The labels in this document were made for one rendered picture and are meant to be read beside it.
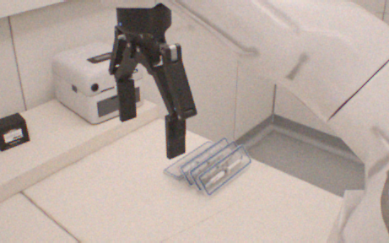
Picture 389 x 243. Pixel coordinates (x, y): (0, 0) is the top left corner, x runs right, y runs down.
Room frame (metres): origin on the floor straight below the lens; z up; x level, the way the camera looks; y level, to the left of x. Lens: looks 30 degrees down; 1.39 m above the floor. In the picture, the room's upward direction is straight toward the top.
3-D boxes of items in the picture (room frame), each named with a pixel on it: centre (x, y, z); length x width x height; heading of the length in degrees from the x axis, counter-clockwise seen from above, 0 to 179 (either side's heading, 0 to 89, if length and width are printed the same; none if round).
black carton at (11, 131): (0.93, 0.51, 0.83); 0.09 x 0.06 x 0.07; 132
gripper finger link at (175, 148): (0.50, 0.03, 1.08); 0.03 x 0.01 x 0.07; 128
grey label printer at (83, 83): (1.16, 0.30, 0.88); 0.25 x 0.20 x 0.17; 44
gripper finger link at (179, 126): (0.49, 0.01, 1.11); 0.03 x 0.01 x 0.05; 38
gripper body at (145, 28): (0.55, 0.07, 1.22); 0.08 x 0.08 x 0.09
